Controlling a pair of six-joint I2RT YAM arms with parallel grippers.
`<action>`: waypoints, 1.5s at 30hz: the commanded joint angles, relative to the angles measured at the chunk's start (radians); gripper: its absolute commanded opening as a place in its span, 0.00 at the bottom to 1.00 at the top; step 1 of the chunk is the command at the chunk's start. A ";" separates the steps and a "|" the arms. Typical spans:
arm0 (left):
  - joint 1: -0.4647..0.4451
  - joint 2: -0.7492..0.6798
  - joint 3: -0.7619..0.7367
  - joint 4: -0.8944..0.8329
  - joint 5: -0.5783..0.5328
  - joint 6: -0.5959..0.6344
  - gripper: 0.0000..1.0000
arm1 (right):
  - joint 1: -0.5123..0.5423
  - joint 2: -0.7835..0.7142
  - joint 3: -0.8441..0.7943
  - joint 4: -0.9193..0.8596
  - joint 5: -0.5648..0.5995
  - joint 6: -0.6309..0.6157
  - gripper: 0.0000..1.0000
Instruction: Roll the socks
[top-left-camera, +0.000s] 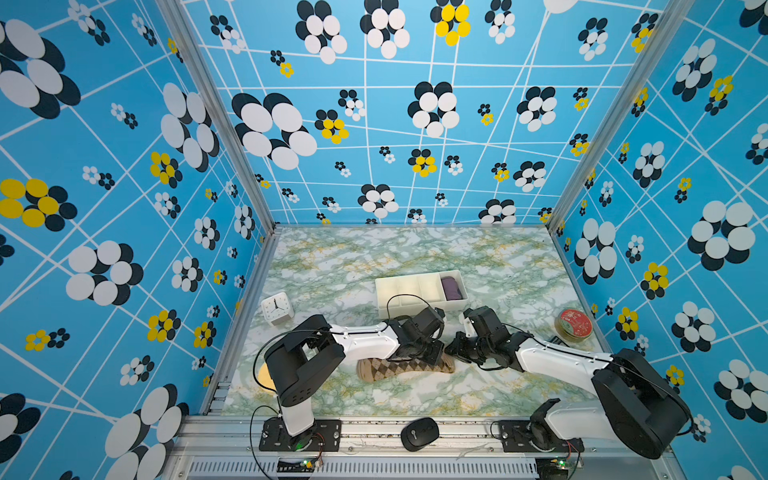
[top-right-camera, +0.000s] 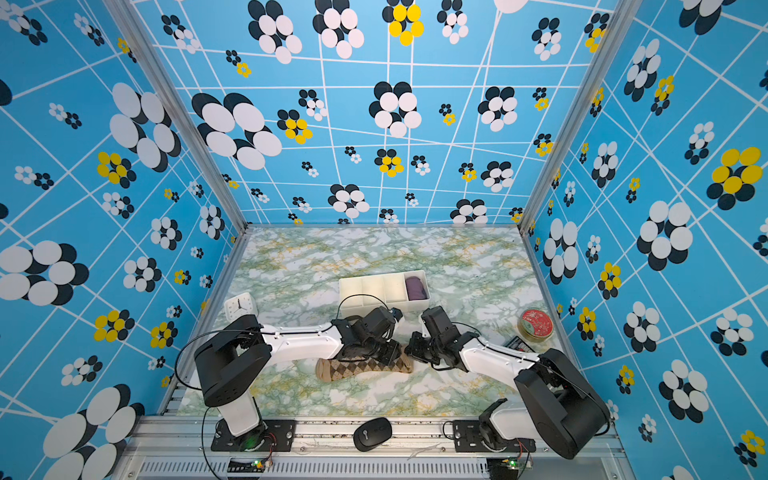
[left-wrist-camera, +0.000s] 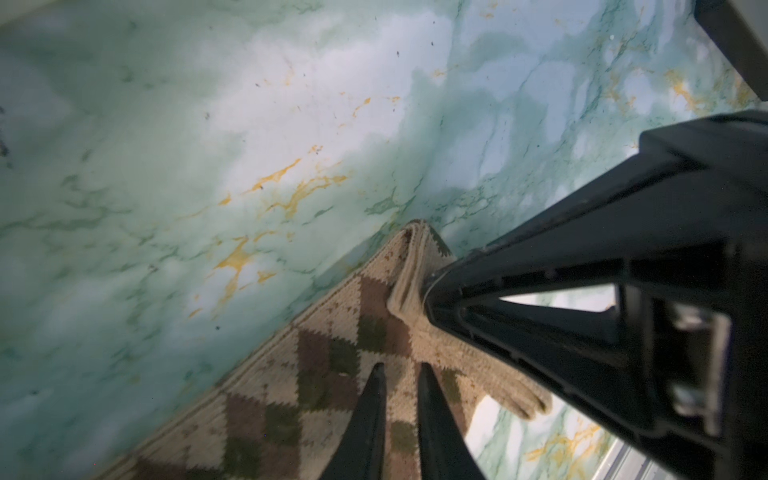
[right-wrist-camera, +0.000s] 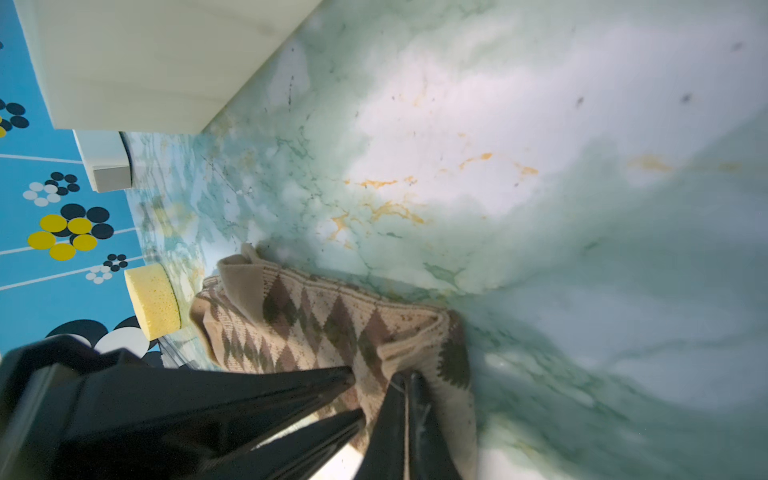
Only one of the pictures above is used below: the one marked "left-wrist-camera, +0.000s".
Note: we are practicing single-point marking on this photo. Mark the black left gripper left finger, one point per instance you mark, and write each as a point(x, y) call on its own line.
point(360, 454)

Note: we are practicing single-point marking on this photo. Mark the beige argyle sock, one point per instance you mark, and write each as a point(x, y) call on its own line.
point(282, 412)

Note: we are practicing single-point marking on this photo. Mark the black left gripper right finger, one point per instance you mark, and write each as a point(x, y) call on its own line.
point(443, 451)

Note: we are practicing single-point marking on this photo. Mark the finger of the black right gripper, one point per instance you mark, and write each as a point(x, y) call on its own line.
point(641, 298)

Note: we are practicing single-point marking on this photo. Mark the white compartment organizer tray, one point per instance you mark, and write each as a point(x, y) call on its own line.
point(739, 30)

